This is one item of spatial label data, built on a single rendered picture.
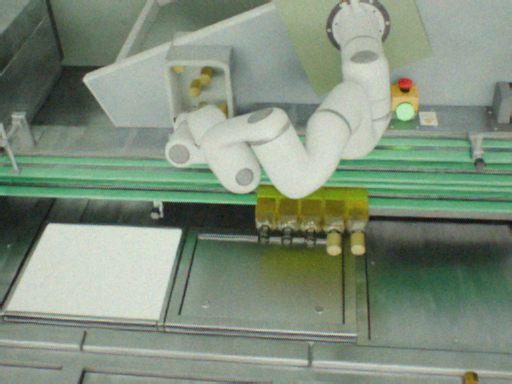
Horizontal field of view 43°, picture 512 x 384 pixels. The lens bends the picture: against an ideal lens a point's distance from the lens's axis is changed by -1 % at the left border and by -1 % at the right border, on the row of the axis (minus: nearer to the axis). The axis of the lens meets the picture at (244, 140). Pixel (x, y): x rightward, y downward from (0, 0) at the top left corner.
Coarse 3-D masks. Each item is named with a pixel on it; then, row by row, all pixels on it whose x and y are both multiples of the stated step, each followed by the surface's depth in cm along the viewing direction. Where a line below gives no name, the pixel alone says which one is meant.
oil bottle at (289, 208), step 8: (280, 192) 173; (280, 200) 170; (288, 200) 170; (296, 200) 169; (280, 208) 167; (288, 208) 167; (296, 208) 167; (280, 216) 165; (288, 216) 165; (296, 216) 165; (280, 224) 165; (288, 224) 164; (296, 224) 165
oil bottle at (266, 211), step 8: (264, 192) 172; (272, 192) 172; (256, 200) 171; (264, 200) 170; (272, 200) 170; (256, 208) 168; (264, 208) 167; (272, 208) 167; (256, 216) 166; (264, 216) 165; (272, 216) 165; (256, 224) 167; (272, 224) 166
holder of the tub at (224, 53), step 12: (180, 48) 175; (192, 48) 174; (204, 48) 174; (216, 48) 173; (228, 48) 173; (168, 60) 170; (180, 60) 170; (192, 60) 169; (204, 60) 169; (216, 60) 169; (228, 60) 169
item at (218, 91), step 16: (176, 64) 169; (192, 64) 168; (208, 64) 168; (224, 64) 168; (176, 80) 178; (224, 80) 179; (176, 96) 180; (208, 96) 183; (224, 96) 182; (176, 112) 181
